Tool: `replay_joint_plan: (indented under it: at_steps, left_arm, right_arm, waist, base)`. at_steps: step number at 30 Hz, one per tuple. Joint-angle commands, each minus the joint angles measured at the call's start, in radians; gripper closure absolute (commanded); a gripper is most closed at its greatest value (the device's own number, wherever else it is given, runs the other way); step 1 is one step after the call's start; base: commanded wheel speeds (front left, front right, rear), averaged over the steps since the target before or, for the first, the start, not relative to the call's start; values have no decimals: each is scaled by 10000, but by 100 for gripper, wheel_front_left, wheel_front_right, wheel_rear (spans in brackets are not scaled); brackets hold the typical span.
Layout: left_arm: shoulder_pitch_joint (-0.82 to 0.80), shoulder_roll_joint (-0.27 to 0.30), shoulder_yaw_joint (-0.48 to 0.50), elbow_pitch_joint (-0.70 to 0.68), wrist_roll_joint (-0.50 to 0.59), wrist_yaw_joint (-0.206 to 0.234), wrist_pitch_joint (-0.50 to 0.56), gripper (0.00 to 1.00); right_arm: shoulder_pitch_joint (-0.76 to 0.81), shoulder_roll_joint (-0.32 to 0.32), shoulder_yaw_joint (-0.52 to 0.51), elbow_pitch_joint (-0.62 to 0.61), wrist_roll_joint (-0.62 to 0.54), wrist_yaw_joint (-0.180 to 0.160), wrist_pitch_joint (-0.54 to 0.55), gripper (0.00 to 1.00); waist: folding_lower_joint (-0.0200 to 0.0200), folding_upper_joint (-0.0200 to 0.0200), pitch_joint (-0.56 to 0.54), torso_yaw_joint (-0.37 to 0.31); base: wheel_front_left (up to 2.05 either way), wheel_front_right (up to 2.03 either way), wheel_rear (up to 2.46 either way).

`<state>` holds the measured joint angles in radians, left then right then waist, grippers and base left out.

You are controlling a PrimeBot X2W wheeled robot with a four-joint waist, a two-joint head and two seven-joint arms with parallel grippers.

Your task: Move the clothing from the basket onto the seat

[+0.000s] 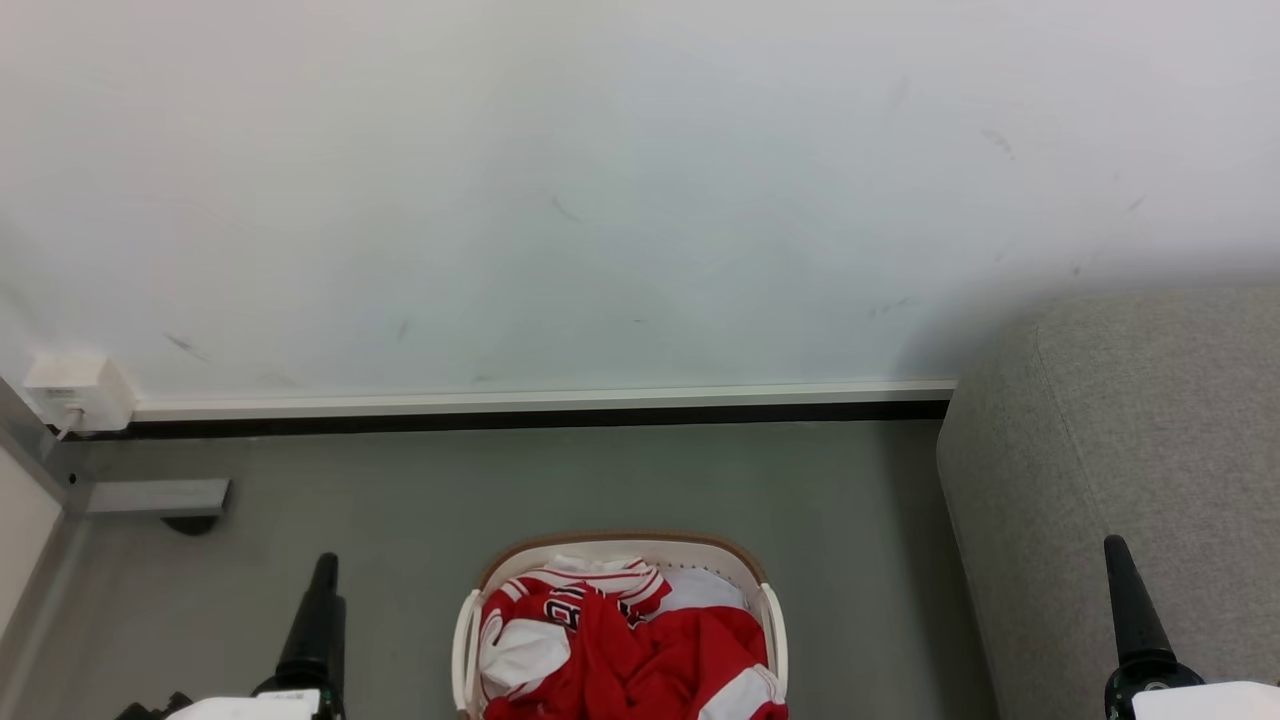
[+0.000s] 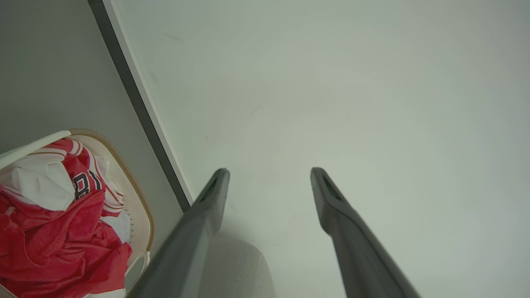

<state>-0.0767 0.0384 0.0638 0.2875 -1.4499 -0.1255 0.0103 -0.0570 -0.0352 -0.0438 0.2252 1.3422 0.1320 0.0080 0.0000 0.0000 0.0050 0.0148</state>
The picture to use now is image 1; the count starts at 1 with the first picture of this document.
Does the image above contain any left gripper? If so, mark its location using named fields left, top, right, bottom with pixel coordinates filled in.
left=165, top=552, right=347, bottom=720

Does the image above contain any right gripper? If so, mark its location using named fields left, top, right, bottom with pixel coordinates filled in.
left=1103, top=535, right=1280, bottom=720

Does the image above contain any red and white sports jersey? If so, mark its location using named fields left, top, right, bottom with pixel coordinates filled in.
left=478, top=555, right=790, bottom=720

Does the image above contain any white laundry basket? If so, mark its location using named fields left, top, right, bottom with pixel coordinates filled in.
left=452, top=532, right=790, bottom=720

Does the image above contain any grey fabric sofa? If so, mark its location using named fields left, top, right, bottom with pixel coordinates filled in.
left=936, top=288, right=1280, bottom=720

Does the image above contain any white and black baseboard strip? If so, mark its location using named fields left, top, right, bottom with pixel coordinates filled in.
left=75, top=378, right=958, bottom=441

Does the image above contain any white partition panel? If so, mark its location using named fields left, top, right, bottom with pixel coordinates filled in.
left=0, top=442, right=65, bottom=641

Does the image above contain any white garment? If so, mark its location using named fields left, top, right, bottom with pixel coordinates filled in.
left=662, top=567, right=751, bottom=617

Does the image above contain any grey metal frame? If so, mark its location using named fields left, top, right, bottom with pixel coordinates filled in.
left=0, top=378, right=233, bottom=519

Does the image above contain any white wall outlet box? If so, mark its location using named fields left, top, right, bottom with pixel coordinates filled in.
left=23, top=351, right=137, bottom=434

